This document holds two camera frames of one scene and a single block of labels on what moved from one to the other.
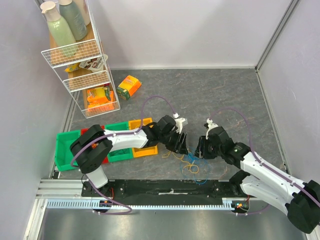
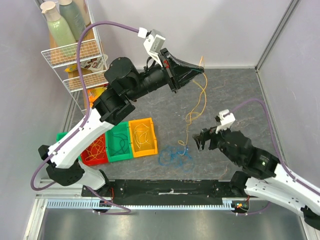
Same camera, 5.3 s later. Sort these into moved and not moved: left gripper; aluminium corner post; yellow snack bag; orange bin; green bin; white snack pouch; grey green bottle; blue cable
Moved: blue cable; left gripper
Not moved: grey green bottle; green bin; white snack pouch; yellow snack bag; orange bin; aluminium corner post
